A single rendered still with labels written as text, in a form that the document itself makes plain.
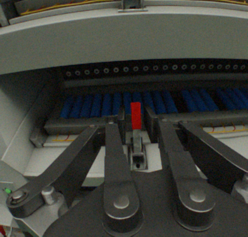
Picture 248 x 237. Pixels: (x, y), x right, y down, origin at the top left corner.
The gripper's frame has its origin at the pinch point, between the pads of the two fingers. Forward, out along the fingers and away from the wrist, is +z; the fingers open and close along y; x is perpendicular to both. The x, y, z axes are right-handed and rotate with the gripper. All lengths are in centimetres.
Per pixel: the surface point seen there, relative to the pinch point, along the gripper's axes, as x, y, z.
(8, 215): -25.4, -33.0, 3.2
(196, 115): -1.3, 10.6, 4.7
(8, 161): -4.0, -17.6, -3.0
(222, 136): -4.5, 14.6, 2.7
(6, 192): -12.1, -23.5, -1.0
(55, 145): -4.5, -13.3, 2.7
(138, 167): -6.8, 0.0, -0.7
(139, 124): -0.4, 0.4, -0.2
